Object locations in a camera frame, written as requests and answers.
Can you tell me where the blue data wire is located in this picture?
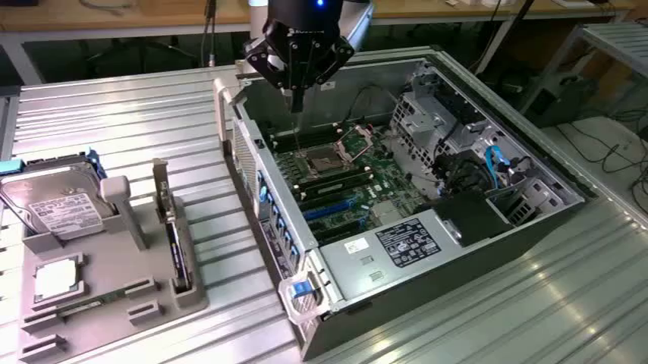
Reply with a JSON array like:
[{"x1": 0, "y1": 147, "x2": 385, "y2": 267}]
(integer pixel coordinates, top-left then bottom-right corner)
[{"x1": 484, "y1": 146, "x2": 510, "y2": 189}]

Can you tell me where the tall perforated metal disk bay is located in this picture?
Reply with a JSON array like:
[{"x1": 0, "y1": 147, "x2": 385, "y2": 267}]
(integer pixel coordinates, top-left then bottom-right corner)
[{"x1": 389, "y1": 60, "x2": 500, "y2": 171}]

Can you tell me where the wooden desk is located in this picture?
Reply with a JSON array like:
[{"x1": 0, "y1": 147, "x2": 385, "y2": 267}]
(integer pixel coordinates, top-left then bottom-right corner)
[{"x1": 0, "y1": 0, "x2": 637, "y2": 35}]

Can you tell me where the blue expansion slot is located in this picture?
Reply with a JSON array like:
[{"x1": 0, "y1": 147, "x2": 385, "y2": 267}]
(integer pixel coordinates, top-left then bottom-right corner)
[{"x1": 302, "y1": 199, "x2": 355, "y2": 221}]

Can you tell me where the hard disk with blue caddy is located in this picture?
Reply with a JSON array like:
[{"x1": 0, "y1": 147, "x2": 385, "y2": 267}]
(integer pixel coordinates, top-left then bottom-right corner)
[{"x1": 0, "y1": 148, "x2": 120, "y2": 242}]

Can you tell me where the metal slatted shelf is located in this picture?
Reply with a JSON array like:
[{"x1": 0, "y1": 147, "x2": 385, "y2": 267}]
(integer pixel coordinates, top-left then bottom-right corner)
[{"x1": 550, "y1": 20, "x2": 648, "y2": 126}]

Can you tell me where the black plastic shroud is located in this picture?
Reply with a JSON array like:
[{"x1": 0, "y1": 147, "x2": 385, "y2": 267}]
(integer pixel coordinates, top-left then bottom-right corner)
[{"x1": 417, "y1": 189, "x2": 512, "y2": 247}]

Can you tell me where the green motherboard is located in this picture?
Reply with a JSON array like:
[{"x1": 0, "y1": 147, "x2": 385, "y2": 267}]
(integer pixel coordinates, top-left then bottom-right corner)
[{"x1": 267, "y1": 121, "x2": 441, "y2": 247}]

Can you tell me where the silver CPU chip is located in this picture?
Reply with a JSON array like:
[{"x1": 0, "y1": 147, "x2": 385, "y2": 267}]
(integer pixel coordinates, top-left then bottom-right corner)
[{"x1": 33, "y1": 261, "x2": 81, "y2": 300}]

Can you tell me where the black box device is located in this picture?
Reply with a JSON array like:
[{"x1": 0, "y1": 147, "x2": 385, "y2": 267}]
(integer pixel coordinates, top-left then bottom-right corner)
[{"x1": 521, "y1": 74, "x2": 598, "y2": 128}]

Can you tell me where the open grey PC case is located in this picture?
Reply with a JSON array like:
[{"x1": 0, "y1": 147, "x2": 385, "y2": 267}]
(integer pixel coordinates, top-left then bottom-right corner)
[{"x1": 211, "y1": 45, "x2": 598, "y2": 361}]

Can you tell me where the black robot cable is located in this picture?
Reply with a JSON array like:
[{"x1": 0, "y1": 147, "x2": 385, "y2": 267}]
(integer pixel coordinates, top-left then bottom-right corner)
[{"x1": 200, "y1": 0, "x2": 219, "y2": 68}]

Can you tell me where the silver chipset heatsink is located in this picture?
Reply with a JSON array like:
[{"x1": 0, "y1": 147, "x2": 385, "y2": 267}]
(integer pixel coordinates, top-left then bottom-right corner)
[{"x1": 371, "y1": 200, "x2": 406, "y2": 221}]

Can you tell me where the grey plastic parts rack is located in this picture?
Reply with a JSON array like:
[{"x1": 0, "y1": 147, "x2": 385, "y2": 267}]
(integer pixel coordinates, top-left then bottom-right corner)
[{"x1": 17, "y1": 176, "x2": 211, "y2": 364}]

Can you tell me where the black power wire bundle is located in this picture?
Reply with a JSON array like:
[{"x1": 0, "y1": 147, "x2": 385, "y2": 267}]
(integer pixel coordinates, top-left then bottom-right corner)
[{"x1": 434, "y1": 153, "x2": 496, "y2": 198}]

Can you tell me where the black labelled RAM stick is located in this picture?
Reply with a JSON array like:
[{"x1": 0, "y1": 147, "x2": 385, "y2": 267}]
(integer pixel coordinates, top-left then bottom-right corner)
[{"x1": 298, "y1": 174, "x2": 374, "y2": 201}]

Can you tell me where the graphics card with metal bracket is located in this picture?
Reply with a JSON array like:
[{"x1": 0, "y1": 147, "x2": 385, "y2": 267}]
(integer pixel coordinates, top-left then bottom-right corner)
[{"x1": 151, "y1": 157, "x2": 195, "y2": 295}]

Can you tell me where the grey power supply unit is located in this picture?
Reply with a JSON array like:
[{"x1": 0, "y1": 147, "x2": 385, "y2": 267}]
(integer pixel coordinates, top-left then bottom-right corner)
[{"x1": 318, "y1": 210, "x2": 465, "y2": 304}]

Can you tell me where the CPU socket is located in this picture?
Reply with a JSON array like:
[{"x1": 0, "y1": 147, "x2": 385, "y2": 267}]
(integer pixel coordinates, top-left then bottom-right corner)
[{"x1": 300, "y1": 146, "x2": 355, "y2": 179}]

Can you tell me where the green RAM stick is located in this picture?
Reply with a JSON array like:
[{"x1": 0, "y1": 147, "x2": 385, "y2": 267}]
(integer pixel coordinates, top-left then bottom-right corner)
[{"x1": 23, "y1": 288, "x2": 131, "y2": 323}]

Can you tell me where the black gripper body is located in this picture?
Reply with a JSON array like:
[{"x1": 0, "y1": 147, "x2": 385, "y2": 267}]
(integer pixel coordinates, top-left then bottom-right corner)
[{"x1": 262, "y1": 0, "x2": 345, "y2": 43}]

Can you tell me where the low metal disk bay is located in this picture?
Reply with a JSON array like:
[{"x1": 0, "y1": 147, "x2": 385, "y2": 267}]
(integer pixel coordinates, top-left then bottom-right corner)
[{"x1": 485, "y1": 177, "x2": 584, "y2": 228}]

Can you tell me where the thin black looped wire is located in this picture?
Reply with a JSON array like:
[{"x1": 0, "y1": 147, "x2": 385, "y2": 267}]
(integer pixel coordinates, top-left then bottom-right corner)
[{"x1": 347, "y1": 86, "x2": 401, "y2": 128}]

